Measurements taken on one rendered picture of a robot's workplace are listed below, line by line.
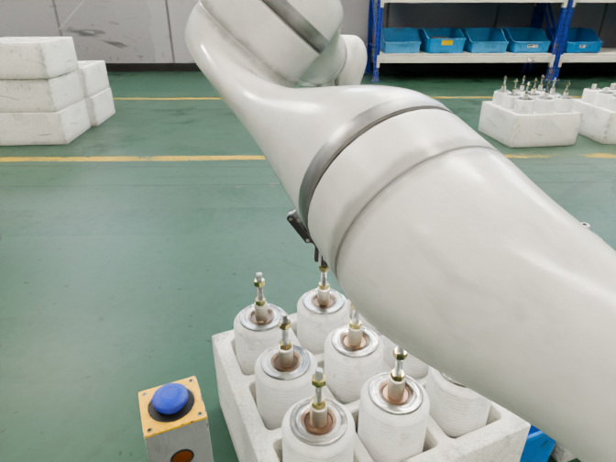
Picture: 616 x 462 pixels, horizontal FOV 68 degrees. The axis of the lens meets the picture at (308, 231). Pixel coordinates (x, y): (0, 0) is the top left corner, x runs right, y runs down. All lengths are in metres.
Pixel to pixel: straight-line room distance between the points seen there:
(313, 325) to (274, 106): 0.60
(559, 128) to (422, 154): 2.76
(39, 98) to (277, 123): 2.75
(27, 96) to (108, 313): 1.87
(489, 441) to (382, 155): 0.62
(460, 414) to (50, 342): 0.95
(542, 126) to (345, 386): 2.32
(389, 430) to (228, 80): 0.51
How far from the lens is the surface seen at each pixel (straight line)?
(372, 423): 0.68
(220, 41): 0.34
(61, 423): 1.08
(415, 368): 0.81
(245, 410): 0.76
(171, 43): 5.71
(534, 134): 2.86
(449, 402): 0.73
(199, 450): 0.61
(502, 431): 0.78
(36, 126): 3.01
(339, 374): 0.75
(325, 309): 0.81
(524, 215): 0.17
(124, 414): 1.05
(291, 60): 0.35
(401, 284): 0.17
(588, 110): 3.26
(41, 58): 2.90
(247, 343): 0.79
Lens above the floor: 0.74
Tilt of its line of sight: 27 degrees down
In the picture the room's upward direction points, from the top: straight up
